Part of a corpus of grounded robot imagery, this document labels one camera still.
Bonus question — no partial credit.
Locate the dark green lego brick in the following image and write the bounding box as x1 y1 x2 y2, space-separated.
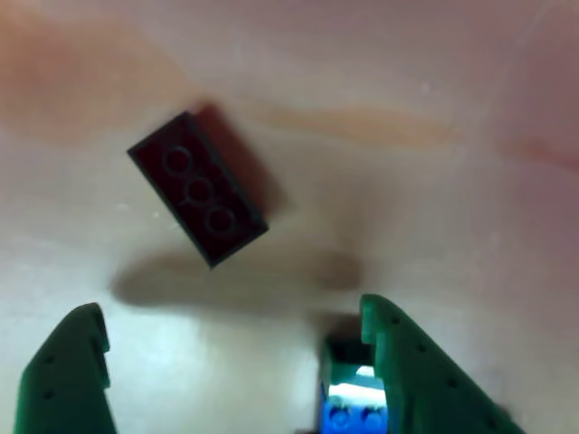
126 102 285 271

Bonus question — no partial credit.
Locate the small blue lego brick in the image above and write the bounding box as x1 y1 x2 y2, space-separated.
319 391 389 434

